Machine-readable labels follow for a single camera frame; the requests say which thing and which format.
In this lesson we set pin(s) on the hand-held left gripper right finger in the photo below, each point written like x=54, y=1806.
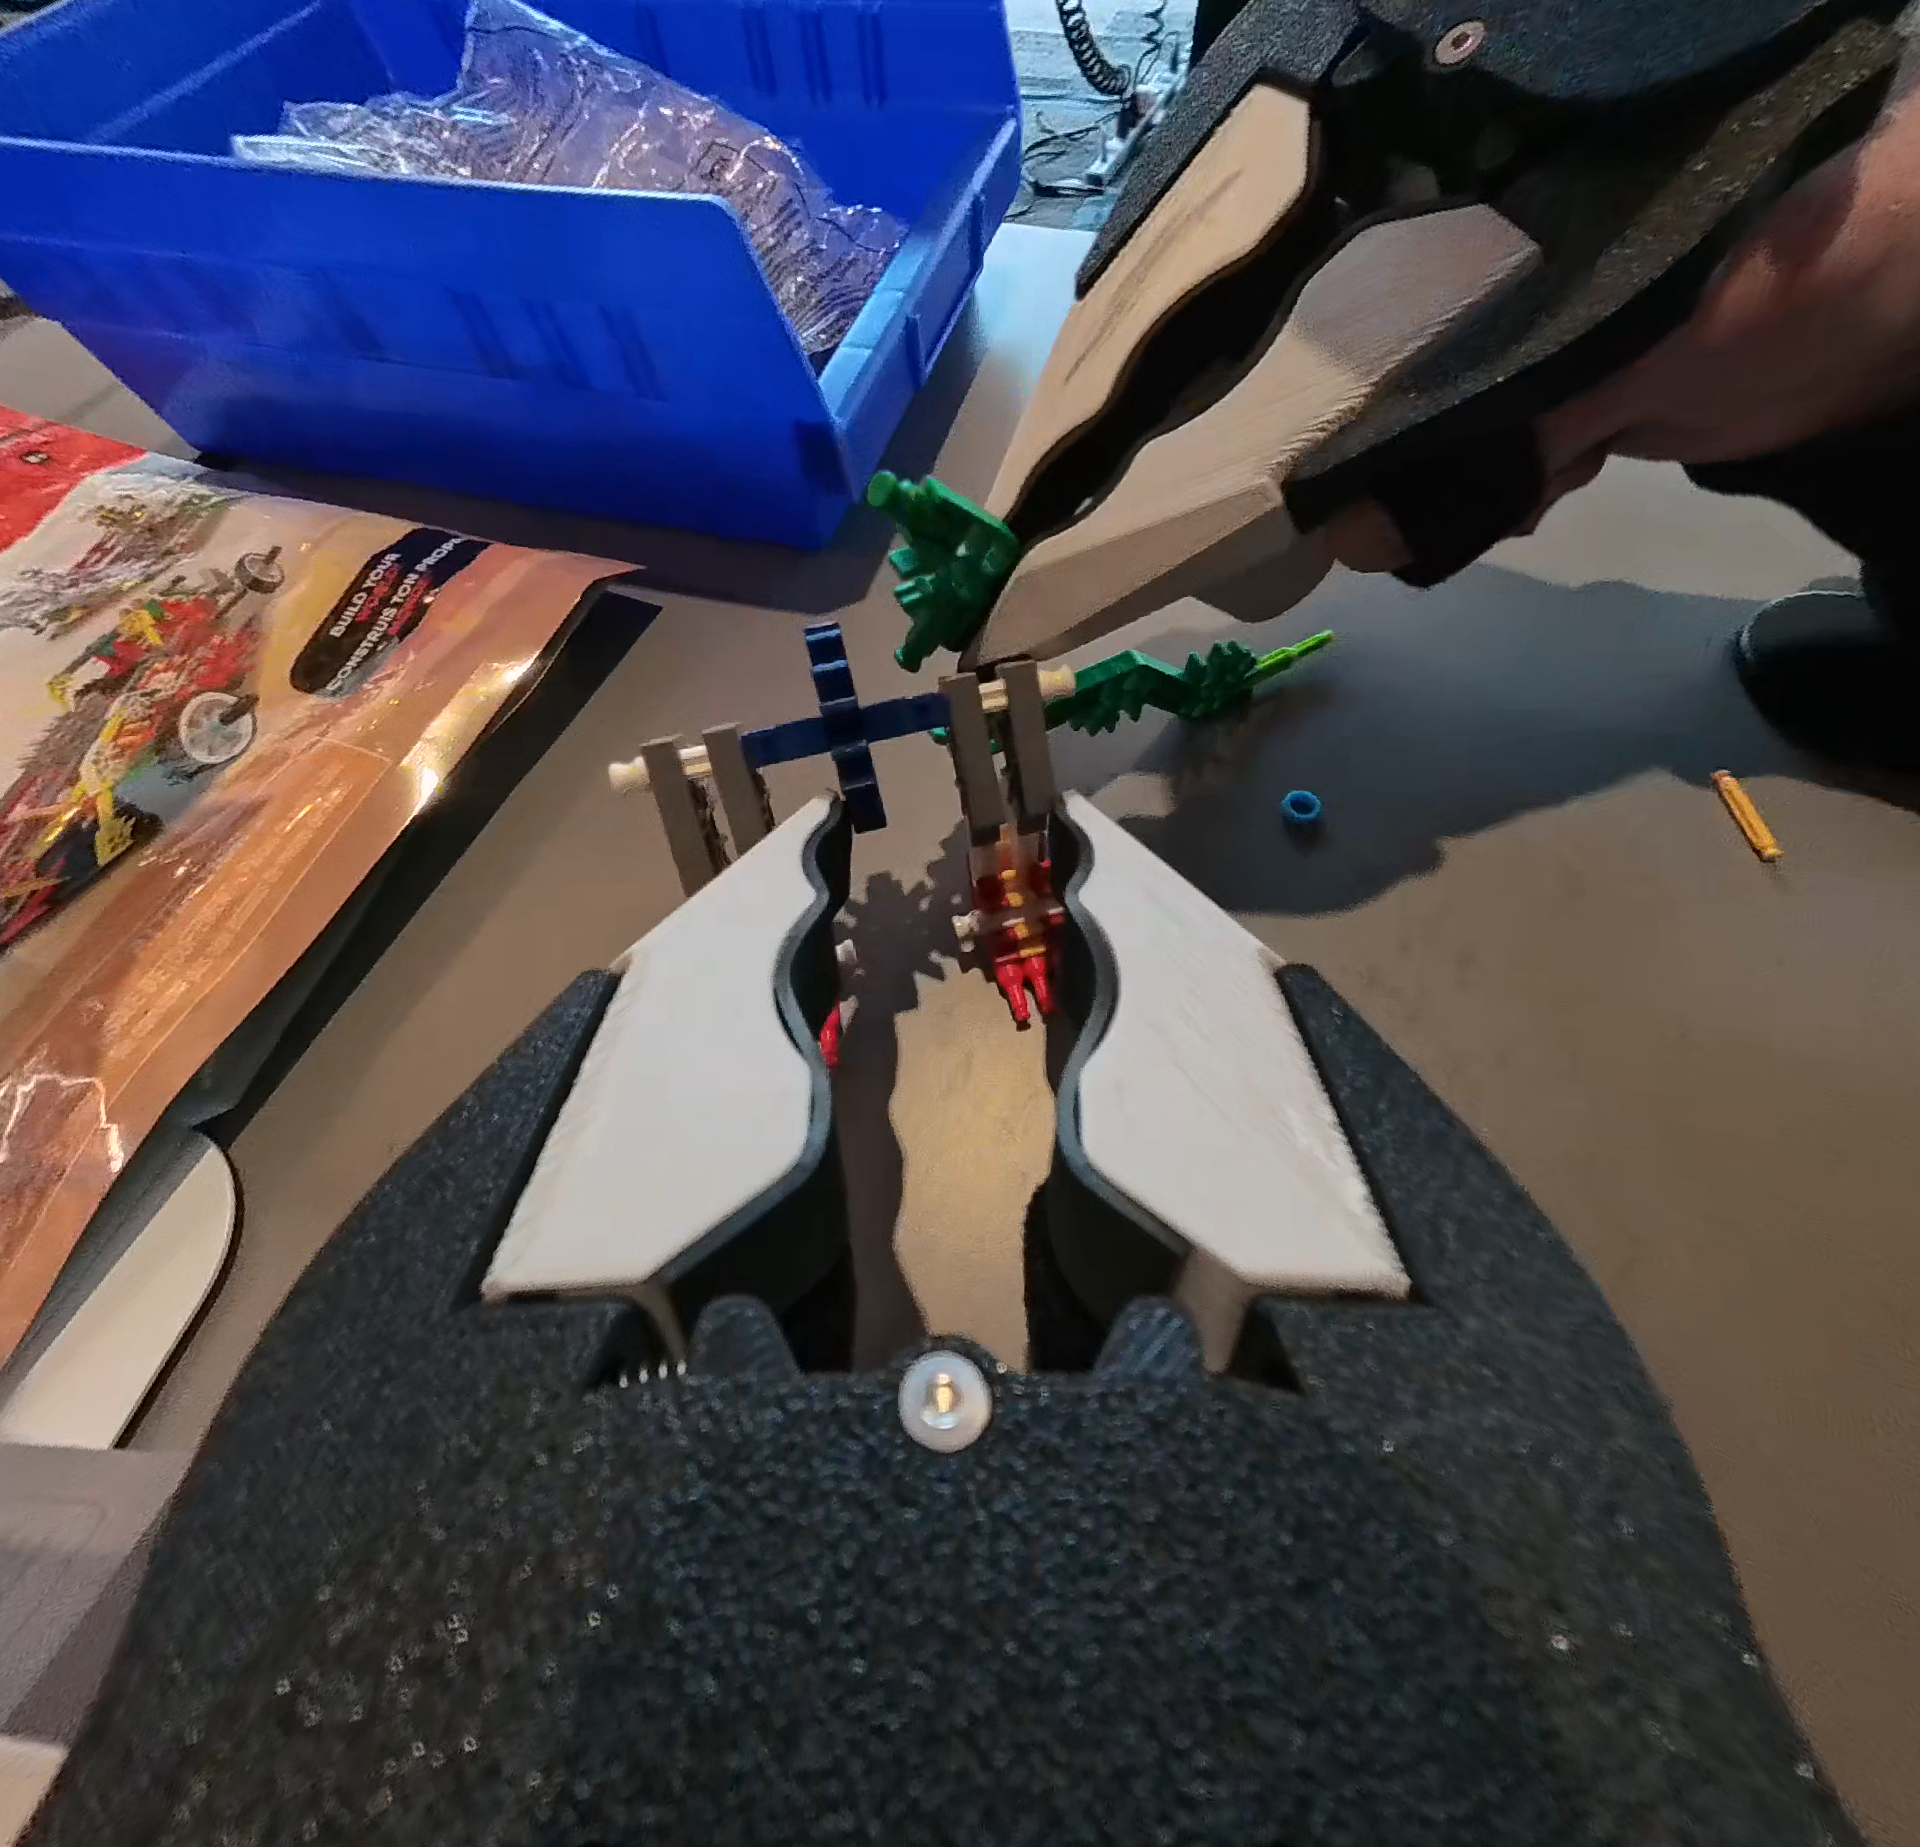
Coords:
x=1231, y=1129

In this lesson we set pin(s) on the person's black clothing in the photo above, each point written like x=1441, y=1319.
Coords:
x=1846, y=677

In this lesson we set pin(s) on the short orange toy rod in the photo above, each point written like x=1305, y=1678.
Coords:
x=1748, y=814

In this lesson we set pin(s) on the short green toy rod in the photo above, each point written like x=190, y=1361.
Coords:
x=894, y=495

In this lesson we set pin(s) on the green toy connector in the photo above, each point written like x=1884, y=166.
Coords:
x=946, y=571

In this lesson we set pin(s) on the crinkled clear plastic bag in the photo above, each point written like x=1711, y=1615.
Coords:
x=675, y=182

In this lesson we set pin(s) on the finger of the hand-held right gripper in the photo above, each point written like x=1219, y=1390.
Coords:
x=1320, y=361
x=1185, y=255

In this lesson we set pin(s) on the blue toy connector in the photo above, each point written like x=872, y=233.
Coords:
x=840, y=724

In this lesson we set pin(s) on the blue plastic bin with tag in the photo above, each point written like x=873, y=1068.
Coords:
x=377, y=319

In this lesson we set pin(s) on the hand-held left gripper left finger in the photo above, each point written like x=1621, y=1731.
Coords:
x=659, y=1114

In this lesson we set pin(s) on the person's right hand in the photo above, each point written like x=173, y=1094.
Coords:
x=1771, y=348

